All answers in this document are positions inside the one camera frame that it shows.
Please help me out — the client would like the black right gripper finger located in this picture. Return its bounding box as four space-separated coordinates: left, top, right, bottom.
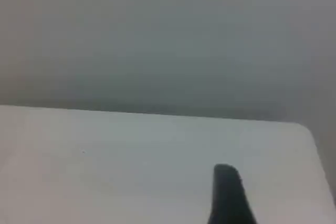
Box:
206 163 258 224

